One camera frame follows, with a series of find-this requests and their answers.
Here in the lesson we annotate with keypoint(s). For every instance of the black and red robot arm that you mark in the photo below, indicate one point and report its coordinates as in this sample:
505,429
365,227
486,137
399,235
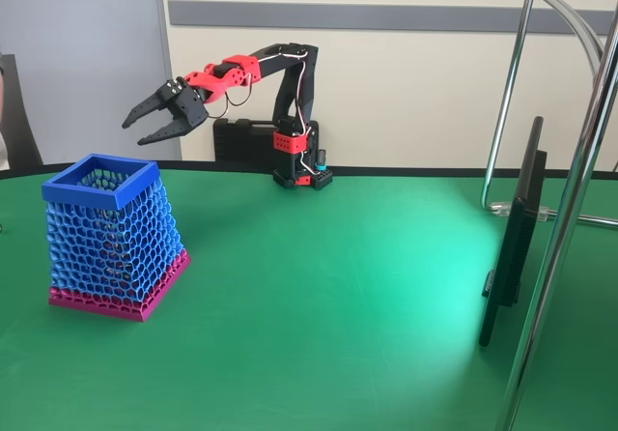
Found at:
289,68

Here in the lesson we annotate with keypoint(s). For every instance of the blue and pink lattice basket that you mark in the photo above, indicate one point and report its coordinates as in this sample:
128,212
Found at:
77,196

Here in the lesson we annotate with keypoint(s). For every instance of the black plastic tool case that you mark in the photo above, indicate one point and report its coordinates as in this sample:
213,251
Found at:
241,141

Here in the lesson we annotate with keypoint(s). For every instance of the black chair backrest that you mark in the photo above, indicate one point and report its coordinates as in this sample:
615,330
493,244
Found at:
21,126

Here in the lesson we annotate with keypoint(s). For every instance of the green cloth with black edge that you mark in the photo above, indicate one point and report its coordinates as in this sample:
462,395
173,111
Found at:
314,281

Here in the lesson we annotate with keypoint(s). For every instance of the clear plastic clamp piece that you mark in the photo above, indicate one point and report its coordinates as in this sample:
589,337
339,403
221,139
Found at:
502,207

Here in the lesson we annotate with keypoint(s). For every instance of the black LED light panel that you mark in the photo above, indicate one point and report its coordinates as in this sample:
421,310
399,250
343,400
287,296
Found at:
514,247

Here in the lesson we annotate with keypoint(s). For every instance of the chrome metal tube stand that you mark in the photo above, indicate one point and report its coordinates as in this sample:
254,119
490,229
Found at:
555,238

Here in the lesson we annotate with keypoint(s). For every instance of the grey wall rail strip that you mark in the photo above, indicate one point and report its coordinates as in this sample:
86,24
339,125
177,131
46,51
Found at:
386,16

